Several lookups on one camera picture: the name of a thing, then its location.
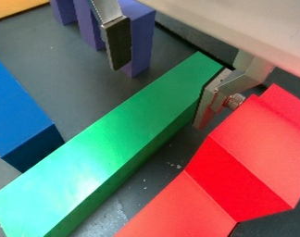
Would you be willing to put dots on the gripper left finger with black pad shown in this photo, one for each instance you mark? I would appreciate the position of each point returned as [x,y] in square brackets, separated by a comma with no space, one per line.
[116,31]

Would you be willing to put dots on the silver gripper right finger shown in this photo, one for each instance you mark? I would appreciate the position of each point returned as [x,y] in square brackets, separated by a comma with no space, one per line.
[221,91]

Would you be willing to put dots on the green rectangular block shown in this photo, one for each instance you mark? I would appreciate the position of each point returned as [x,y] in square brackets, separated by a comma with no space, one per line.
[50,199]

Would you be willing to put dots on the yellow slotted board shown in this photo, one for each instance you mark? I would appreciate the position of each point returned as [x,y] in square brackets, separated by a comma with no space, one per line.
[12,7]

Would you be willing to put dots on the purple stepped block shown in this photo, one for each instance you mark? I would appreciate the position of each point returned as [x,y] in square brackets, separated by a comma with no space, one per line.
[70,11]

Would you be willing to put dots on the red cross-shaped block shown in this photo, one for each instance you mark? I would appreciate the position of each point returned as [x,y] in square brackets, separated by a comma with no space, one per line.
[243,176]

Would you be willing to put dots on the blue rectangular block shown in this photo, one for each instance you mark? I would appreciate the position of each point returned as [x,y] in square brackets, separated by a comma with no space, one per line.
[29,134]

